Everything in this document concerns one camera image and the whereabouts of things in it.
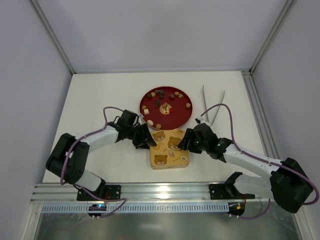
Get silver square box lid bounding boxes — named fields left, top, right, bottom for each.
left=149, top=129, right=190, bottom=166

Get metal tongs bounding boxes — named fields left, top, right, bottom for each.
left=201, top=84, right=227, bottom=127

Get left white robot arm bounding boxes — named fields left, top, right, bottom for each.
left=45, top=110, right=157, bottom=202

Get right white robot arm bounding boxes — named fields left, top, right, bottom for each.
left=178, top=123, right=320, bottom=214

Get gold chocolate box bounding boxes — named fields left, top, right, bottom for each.
left=151, top=164, right=188, bottom=170

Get round red plate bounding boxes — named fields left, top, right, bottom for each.
left=139, top=86, right=193, bottom=130

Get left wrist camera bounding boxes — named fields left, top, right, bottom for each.
left=137, top=113, right=144, bottom=124

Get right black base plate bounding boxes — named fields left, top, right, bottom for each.
left=208, top=182, right=256, bottom=200

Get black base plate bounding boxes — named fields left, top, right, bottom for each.
left=76, top=184, right=122, bottom=202
left=208, top=182, right=256, bottom=200

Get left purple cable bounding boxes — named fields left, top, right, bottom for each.
left=60, top=106, right=128, bottom=218

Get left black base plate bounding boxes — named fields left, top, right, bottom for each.
left=76, top=184, right=122, bottom=202

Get white slotted cable duct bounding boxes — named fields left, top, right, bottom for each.
left=40, top=201, right=229, bottom=214

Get aluminium mounting rail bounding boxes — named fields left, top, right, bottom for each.
left=30, top=182, right=268, bottom=203

